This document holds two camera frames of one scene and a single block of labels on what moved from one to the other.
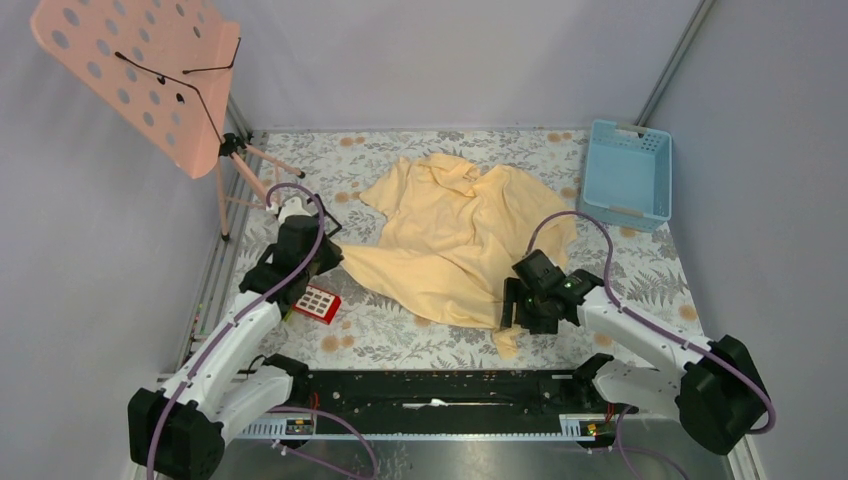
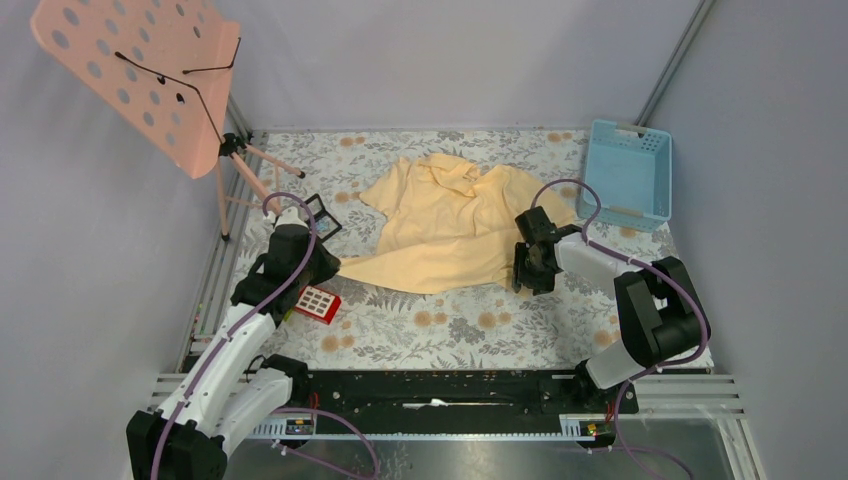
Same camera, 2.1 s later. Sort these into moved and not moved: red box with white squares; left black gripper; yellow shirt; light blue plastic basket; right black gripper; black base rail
Moved: right black gripper; yellow shirt
Not moved: black base rail; red box with white squares; left black gripper; light blue plastic basket
